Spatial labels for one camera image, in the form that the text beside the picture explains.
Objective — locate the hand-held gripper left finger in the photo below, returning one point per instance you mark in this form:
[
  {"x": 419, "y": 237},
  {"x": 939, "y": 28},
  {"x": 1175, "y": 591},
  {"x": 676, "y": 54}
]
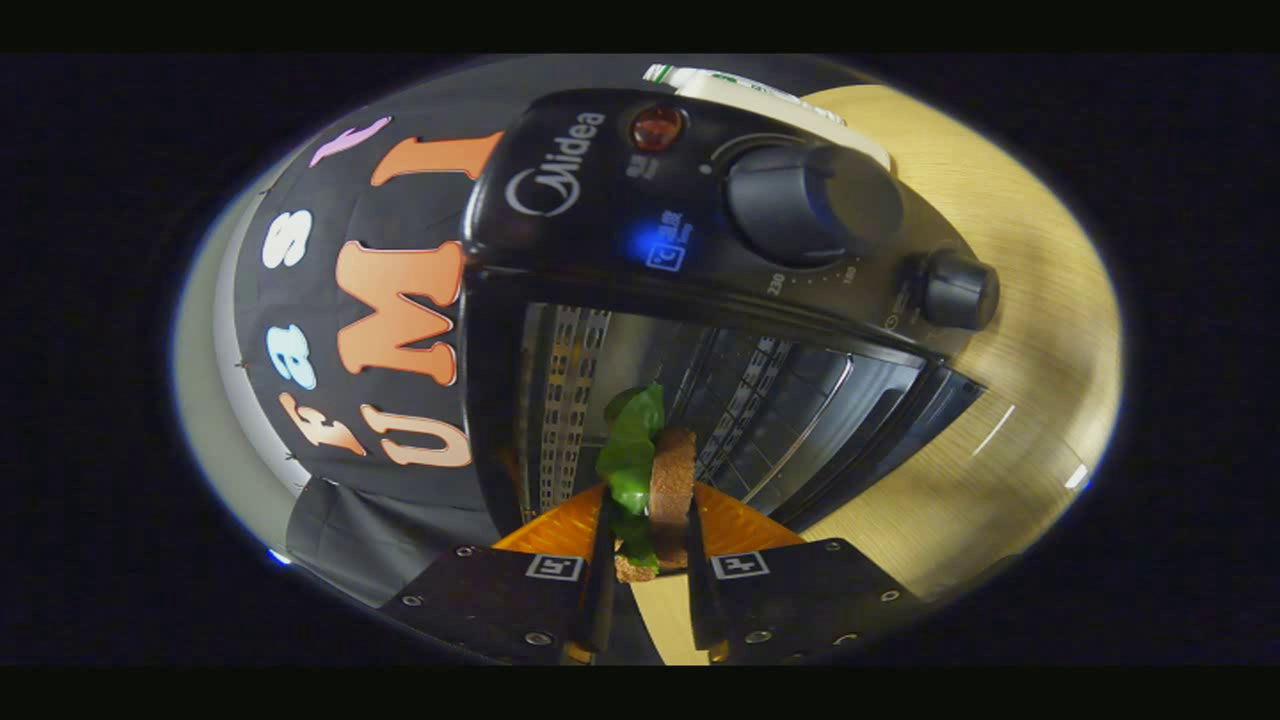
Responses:
[{"x": 500, "y": 600}]

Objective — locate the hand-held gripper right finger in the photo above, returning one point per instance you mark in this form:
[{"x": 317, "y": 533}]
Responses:
[{"x": 800, "y": 595}]

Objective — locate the bread sandwich with lettuce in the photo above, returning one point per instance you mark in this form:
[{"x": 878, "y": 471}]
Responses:
[{"x": 672, "y": 480}]

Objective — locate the black toaster oven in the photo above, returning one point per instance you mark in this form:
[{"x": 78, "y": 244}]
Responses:
[{"x": 600, "y": 220}]

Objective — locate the black backdrop cloth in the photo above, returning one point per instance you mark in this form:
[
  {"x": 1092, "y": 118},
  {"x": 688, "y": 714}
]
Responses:
[{"x": 330, "y": 520}]

